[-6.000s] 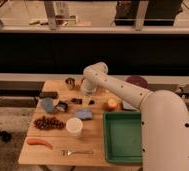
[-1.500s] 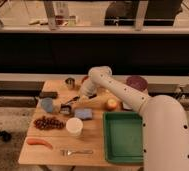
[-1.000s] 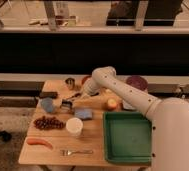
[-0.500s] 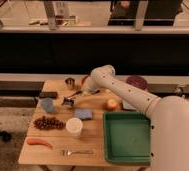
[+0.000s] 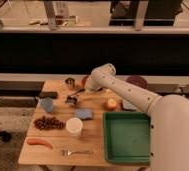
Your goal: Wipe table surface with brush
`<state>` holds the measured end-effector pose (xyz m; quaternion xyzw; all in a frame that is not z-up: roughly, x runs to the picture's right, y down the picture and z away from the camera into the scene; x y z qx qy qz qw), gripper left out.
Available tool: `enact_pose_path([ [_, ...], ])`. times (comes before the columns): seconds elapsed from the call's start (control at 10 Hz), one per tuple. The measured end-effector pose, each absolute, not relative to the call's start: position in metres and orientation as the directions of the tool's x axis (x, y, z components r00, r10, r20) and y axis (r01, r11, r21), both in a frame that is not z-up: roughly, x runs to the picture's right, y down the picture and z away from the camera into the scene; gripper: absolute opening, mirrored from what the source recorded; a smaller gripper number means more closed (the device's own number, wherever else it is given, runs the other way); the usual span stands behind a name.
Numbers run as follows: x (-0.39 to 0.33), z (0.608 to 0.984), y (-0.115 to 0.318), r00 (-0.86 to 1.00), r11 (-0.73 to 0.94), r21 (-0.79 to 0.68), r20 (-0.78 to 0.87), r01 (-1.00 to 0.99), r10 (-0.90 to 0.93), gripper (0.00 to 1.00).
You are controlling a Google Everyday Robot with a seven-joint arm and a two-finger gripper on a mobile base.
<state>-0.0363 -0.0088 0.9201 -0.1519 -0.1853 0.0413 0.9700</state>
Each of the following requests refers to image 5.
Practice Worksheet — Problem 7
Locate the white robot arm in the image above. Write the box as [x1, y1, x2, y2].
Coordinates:
[85, 63, 189, 171]

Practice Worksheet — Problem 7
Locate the red bowl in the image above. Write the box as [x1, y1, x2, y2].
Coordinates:
[81, 75, 89, 87]

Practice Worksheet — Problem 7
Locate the small metal cup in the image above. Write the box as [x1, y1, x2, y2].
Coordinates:
[65, 77, 75, 90]

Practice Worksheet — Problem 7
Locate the yellow red apple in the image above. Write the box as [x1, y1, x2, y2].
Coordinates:
[106, 98, 117, 110]

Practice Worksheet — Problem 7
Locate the blue sponge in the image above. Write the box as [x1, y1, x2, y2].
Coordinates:
[75, 109, 93, 120]

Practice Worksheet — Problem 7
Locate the purple bowl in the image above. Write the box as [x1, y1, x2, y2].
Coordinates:
[126, 75, 148, 89]

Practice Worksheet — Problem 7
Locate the white paper cup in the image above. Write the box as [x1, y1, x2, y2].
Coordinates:
[66, 118, 83, 137]

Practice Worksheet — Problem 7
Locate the blue cup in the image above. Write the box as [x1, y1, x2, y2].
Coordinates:
[41, 98, 54, 113]

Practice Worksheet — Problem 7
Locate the wooden table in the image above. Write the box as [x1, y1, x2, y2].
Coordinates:
[18, 79, 152, 168]

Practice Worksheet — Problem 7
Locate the black rectangular block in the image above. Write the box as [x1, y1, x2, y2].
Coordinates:
[39, 92, 58, 99]

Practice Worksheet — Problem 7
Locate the green plastic tray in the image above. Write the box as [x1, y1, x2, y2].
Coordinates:
[103, 112, 150, 165]

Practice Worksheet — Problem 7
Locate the bunch of red grapes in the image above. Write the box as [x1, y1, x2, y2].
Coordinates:
[34, 116, 65, 130]

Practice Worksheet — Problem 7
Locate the silver fork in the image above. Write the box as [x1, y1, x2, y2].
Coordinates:
[60, 150, 93, 156]

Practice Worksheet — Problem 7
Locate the dark cabinet in background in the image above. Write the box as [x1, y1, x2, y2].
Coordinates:
[109, 0, 183, 26]

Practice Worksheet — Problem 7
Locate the black chair base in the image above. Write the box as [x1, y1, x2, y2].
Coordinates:
[0, 131, 12, 142]

